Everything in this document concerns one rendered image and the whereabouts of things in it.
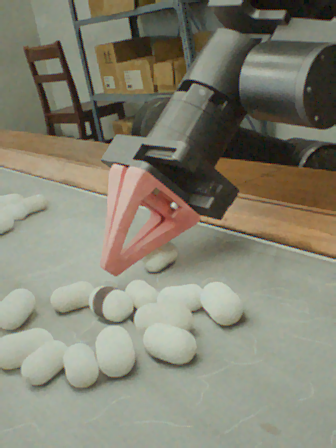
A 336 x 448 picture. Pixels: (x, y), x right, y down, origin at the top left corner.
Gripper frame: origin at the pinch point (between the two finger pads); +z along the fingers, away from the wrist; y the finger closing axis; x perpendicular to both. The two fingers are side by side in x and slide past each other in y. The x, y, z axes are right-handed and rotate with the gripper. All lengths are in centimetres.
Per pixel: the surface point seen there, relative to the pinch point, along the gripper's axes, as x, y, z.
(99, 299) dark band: -2.1, 4.4, 2.9
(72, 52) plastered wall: 127, -422, -151
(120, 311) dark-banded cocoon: -1.3, 6.0, 2.9
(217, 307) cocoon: 0.8, 11.7, -0.3
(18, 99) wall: 128, -476, -107
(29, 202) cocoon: 3.2, -28.0, -2.7
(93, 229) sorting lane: 5.2, -15.3, -2.8
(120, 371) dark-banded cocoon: -3.2, 11.9, 5.7
